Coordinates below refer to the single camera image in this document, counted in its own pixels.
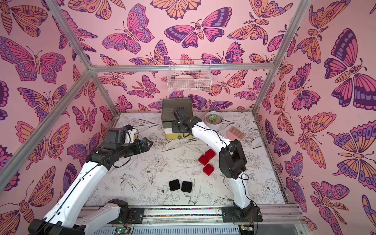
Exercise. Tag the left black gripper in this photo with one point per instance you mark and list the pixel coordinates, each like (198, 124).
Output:
(146, 148)

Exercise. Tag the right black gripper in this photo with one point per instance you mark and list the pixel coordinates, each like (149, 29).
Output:
(178, 116)

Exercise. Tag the three-tier drawer cabinet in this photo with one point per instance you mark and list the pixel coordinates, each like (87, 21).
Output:
(170, 111)

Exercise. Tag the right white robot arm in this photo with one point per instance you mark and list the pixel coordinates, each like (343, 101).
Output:
(232, 159)

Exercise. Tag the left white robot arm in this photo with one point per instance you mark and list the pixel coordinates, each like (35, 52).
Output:
(63, 218)

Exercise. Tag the red brooch box rear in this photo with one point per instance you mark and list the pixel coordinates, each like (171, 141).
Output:
(210, 154)

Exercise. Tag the red brooch box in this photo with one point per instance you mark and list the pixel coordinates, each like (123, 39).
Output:
(208, 169)
(210, 154)
(203, 159)

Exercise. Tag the red brooch box middle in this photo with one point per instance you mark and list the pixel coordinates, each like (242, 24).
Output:
(203, 159)

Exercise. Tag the black brooch box left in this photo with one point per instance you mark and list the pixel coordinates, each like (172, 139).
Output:
(174, 185)

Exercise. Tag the black brooch box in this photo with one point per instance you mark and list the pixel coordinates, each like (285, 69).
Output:
(187, 187)
(174, 185)

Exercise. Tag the red brooch box front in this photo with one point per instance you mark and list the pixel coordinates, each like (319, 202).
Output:
(208, 169)

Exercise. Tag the black brooch box right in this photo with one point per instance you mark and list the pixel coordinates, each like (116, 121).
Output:
(187, 187)

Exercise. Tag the white pot with succulent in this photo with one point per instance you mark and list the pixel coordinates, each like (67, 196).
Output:
(213, 120)

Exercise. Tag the pink comb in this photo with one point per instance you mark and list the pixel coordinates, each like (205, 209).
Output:
(235, 134)

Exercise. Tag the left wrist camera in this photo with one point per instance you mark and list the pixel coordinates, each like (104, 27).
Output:
(129, 134)

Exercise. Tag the white wire wall basket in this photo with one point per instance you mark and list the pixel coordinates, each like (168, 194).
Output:
(191, 75)

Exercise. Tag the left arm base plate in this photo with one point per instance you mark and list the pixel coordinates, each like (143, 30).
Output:
(132, 216)

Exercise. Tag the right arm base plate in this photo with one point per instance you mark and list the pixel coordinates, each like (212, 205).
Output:
(237, 215)

